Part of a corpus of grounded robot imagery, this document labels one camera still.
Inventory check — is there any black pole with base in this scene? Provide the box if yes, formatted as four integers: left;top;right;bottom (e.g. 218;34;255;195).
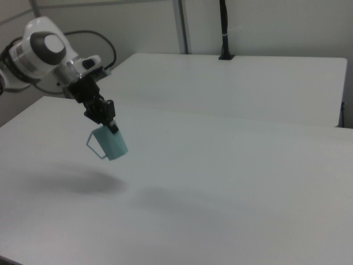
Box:
218;0;236;61

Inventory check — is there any teal faceted cup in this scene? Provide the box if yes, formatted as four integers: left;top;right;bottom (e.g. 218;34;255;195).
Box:
87;125;129;162

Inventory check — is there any white office table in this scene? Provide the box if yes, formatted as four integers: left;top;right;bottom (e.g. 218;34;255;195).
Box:
96;52;348;129

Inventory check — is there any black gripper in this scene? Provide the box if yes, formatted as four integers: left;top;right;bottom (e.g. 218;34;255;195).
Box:
67;75;119;134

